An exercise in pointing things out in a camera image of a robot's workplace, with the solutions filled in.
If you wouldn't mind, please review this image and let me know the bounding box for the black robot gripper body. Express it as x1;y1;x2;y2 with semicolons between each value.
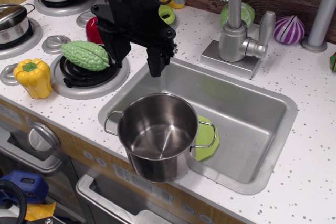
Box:
91;0;176;57

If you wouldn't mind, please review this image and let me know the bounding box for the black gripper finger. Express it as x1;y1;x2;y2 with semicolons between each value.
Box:
102;31;131;67
146;47;171;77

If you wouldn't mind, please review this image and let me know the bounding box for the tall stainless steel pot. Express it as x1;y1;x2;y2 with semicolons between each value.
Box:
104;93;217;183

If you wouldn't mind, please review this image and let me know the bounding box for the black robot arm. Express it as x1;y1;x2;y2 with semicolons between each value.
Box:
91;0;176;77

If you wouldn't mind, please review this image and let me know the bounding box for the steel pot with lid left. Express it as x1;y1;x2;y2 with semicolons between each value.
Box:
1;4;33;47

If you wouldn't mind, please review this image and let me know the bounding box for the stainless steel sink basin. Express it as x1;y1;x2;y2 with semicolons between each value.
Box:
98;58;298;195

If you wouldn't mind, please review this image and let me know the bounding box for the red toy pepper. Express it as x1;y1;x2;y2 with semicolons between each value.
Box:
86;17;104;45

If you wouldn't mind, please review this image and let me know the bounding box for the green toy bitter melon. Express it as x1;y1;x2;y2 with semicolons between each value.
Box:
61;41;110;72

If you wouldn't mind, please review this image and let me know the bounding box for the black coil stove burner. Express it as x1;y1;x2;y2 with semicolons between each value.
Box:
59;56;120;88

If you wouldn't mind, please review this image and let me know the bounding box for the silver stove knob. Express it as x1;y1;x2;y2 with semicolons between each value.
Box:
41;35;71;54

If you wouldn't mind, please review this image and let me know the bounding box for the silver toy faucet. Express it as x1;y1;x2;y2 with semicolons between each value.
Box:
171;0;276;80

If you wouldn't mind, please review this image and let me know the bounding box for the yellow toy bell pepper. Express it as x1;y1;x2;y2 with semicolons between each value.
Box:
13;58;52;99

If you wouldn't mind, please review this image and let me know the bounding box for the green plastic plate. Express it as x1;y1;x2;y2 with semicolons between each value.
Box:
191;115;219;162

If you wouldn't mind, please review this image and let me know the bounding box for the green toy cabbage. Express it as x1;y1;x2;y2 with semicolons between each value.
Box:
220;2;255;27

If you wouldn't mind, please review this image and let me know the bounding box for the silver oven dial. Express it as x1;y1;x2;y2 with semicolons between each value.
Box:
28;121;60;152

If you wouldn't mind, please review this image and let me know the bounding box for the purple toy onion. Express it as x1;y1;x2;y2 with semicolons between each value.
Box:
273;15;306;45

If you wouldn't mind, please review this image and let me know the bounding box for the silver pole with base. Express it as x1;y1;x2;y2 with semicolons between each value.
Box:
301;0;335;53

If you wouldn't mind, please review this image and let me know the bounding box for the red green toy at edge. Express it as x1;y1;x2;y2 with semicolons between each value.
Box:
329;53;336;72

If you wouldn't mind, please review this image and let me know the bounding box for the yellow cloth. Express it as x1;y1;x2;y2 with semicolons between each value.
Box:
25;202;56;221

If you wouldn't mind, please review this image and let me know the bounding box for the green toy ring fruit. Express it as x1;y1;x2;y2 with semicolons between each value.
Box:
158;5;175;25

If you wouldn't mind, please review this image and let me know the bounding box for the silver oven door handle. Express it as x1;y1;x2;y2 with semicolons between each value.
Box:
76;174;170;223

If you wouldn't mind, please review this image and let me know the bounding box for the black cable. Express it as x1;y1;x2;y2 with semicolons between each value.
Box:
0;179;28;224

